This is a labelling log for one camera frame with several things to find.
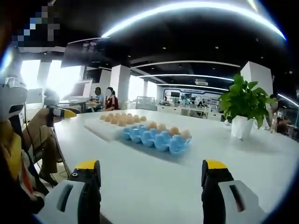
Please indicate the person's yellow clothing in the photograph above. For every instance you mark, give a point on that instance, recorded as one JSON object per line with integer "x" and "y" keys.
{"x": 11, "y": 151}

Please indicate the straight ceiling light strip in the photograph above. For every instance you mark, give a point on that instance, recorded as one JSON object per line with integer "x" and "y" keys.
{"x": 287, "y": 99}

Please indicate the green plant in white pot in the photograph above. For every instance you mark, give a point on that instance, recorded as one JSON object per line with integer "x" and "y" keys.
{"x": 241, "y": 127}

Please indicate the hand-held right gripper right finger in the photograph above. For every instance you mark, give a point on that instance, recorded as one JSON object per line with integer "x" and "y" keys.
{"x": 212, "y": 186}

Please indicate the white table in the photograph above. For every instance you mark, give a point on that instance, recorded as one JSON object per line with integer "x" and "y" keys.
{"x": 149, "y": 186}

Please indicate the ceiling air conditioner unit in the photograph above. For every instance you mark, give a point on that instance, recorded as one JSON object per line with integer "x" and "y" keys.
{"x": 202, "y": 82}

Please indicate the white square pillar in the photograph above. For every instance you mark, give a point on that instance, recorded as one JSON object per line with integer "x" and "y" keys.
{"x": 120, "y": 88}
{"x": 259, "y": 72}

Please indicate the dark hanging ceiling screen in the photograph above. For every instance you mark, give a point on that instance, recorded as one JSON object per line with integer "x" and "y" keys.
{"x": 84, "y": 53}

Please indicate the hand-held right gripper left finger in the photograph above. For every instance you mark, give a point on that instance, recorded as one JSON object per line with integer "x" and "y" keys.
{"x": 88, "y": 186}

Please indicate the orange white striped cloth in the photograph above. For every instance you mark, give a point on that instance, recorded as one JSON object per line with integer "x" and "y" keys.
{"x": 29, "y": 182}

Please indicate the small white object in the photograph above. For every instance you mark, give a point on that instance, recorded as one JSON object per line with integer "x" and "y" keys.
{"x": 227, "y": 121}

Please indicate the wide curved ceiling light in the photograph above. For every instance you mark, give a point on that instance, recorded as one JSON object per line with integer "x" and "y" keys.
{"x": 187, "y": 5}

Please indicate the blue trimmed display wall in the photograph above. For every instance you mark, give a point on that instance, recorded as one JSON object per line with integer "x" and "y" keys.
{"x": 187, "y": 98}

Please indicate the blue egg tray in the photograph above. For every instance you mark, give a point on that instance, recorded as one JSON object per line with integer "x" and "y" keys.
{"x": 151, "y": 140}

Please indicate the long thin ceiling light strip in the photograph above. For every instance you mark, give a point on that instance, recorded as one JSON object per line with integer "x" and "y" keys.
{"x": 187, "y": 75}
{"x": 198, "y": 85}

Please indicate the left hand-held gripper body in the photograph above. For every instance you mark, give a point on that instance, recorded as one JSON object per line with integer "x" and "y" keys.
{"x": 52, "y": 98}

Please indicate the person's white clothing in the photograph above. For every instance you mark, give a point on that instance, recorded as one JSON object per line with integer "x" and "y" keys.
{"x": 11, "y": 100}

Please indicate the white framed monitor screen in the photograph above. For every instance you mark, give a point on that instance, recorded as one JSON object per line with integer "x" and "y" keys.
{"x": 81, "y": 88}

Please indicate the long white low counter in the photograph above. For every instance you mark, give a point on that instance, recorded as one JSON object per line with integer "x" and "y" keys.
{"x": 172, "y": 109}

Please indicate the cluster of brown eggs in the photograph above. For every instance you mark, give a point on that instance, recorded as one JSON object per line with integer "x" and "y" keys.
{"x": 121, "y": 121}

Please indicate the glass display case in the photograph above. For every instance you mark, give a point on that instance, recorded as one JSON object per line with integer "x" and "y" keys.
{"x": 146, "y": 102}

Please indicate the white foam holder tray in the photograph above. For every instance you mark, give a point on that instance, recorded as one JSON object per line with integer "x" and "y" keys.
{"x": 102, "y": 128}

